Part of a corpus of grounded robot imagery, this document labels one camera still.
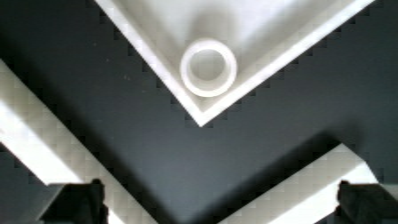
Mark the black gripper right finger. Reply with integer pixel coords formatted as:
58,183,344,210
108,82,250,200
334,181,398,224

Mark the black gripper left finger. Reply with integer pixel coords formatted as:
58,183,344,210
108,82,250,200
39,179,108,224

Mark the white square table top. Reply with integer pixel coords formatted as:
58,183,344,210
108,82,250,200
94,0,374,125

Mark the white U-shaped fence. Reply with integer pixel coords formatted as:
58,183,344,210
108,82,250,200
0,60,380,224

